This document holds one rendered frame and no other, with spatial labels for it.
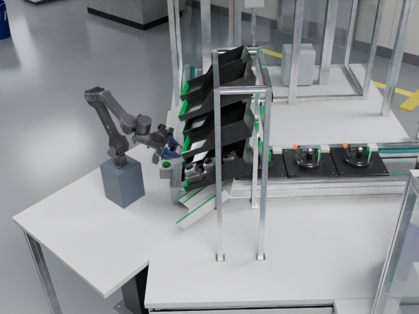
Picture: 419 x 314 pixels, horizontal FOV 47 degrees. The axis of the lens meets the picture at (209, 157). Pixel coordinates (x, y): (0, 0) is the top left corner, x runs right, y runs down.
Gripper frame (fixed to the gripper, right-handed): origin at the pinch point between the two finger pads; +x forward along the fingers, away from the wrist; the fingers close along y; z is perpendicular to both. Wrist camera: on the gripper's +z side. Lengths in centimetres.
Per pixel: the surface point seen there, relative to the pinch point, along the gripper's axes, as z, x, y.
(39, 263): -85, -45, -29
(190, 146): 16.2, 6.9, -10.6
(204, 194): -9.3, 18.8, -8.4
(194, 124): 13.7, 4.0, 4.7
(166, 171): -34.4, -2.9, 17.1
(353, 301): -6, 87, -32
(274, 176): -16, 47, 24
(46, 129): -204, -143, 155
